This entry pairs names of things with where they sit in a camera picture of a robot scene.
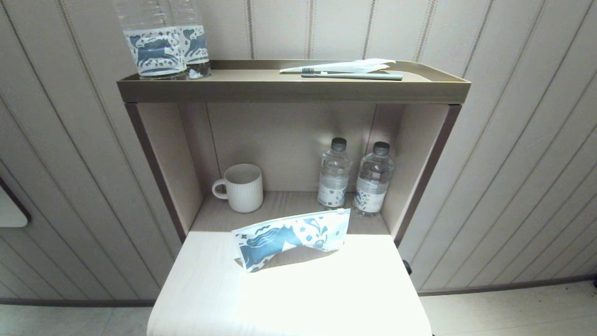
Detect brass coloured shelf tray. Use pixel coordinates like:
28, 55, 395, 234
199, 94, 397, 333
117, 59, 472, 104

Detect beige wooden shelf cabinet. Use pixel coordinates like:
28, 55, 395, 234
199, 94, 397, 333
125, 102, 462, 336

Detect large bottle blue deer label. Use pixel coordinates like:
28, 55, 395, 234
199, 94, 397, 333
169, 0, 211, 79
113, 0, 188, 79

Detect blue white patterned zip pouch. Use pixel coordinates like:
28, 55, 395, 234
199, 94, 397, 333
232, 209, 351, 273

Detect white ribbed ceramic mug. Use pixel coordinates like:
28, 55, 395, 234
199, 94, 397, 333
212, 163, 264, 213

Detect white wall fixture dark rim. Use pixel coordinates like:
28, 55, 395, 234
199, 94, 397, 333
0, 180, 31, 228

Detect grey green toothbrush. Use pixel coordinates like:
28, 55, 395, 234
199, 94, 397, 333
301, 69, 403, 81

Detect small water bottle grey cap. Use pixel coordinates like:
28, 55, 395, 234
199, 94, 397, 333
353, 141, 395, 217
318, 137, 352, 210

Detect white paper wrapper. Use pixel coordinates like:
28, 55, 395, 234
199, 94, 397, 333
280, 58, 396, 74

